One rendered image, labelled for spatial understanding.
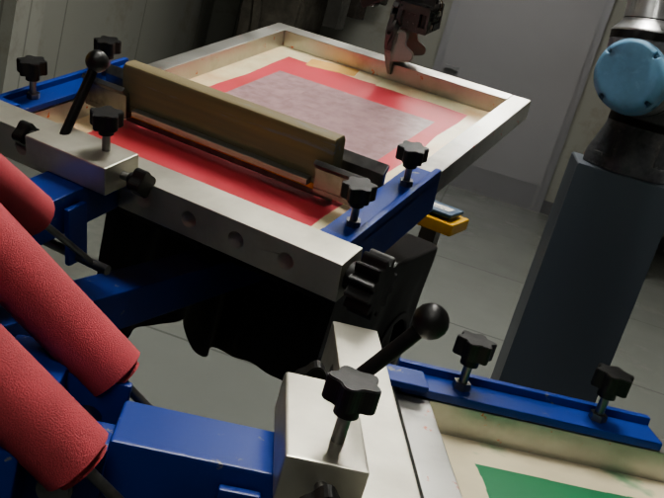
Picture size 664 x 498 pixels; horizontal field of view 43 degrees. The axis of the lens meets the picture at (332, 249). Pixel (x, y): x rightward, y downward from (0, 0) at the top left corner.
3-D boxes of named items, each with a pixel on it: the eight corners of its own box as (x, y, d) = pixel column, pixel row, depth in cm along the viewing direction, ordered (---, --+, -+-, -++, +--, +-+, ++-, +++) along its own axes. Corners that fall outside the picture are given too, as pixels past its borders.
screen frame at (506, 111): (277, 39, 186) (279, 22, 184) (526, 118, 165) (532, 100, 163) (-11, 137, 125) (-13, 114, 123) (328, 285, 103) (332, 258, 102)
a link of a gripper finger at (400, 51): (403, 81, 167) (416, 35, 164) (377, 72, 169) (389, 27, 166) (410, 80, 170) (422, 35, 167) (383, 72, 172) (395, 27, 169)
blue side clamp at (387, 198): (403, 200, 129) (411, 158, 126) (432, 210, 127) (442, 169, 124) (301, 280, 106) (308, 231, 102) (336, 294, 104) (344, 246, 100)
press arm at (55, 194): (82, 191, 107) (81, 155, 104) (119, 207, 105) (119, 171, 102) (-32, 242, 93) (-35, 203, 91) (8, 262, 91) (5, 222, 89)
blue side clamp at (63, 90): (124, 94, 150) (124, 56, 146) (145, 103, 148) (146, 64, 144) (-14, 142, 126) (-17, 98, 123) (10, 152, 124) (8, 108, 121)
